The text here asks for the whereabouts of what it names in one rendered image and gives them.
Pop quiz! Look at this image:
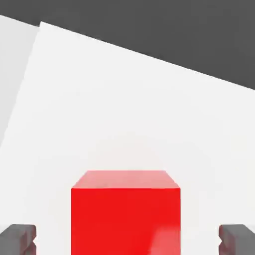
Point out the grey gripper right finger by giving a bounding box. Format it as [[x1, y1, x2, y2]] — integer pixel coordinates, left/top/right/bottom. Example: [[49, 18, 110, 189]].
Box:
[[218, 224, 255, 255]]

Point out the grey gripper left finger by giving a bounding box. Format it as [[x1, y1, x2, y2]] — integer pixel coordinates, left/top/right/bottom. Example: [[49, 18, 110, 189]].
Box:
[[0, 224, 37, 255]]

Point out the small red cube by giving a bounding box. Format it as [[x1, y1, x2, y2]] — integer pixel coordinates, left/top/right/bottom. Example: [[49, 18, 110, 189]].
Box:
[[71, 169, 181, 255]]

